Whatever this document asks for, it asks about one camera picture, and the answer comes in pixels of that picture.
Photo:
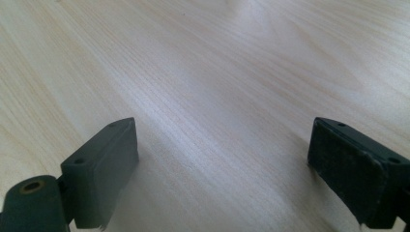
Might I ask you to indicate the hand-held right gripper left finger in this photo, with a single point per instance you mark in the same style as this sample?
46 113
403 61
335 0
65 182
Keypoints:
96 174

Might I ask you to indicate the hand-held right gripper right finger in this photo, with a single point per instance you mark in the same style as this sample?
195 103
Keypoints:
348 167

